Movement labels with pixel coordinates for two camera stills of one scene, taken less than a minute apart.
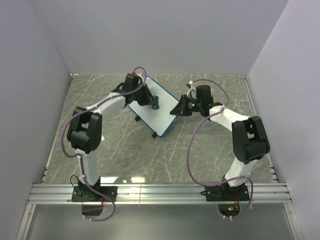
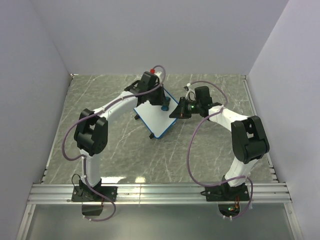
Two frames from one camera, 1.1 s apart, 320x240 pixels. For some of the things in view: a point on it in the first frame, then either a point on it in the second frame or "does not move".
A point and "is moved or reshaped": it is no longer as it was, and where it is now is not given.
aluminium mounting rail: x=149 y=193 does not move
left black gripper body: x=141 y=95 -> x=157 y=97
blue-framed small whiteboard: x=160 y=120 does not move
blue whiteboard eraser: x=153 y=99 is moved or reshaped
